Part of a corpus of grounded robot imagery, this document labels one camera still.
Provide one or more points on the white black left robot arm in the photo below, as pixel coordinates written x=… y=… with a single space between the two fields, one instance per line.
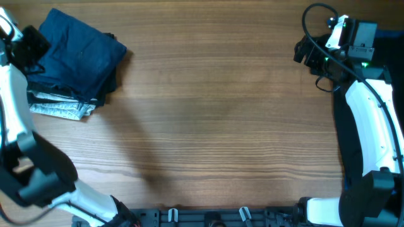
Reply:
x=33 y=171

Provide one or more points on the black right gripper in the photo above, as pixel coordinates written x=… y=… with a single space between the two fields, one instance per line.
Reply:
x=310 y=60

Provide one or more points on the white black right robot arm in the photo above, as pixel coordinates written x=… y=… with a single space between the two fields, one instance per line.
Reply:
x=377 y=200

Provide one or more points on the folded black trousers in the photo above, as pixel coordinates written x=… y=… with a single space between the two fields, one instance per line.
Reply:
x=108 y=86

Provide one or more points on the black t-shirt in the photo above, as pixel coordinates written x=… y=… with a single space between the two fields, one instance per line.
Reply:
x=367 y=126

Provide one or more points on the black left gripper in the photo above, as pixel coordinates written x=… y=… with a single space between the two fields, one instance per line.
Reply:
x=29 y=33

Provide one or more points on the blue shorts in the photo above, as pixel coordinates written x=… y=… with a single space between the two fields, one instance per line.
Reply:
x=80 y=58

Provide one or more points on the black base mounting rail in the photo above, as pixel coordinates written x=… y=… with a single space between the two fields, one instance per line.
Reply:
x=268 y=217

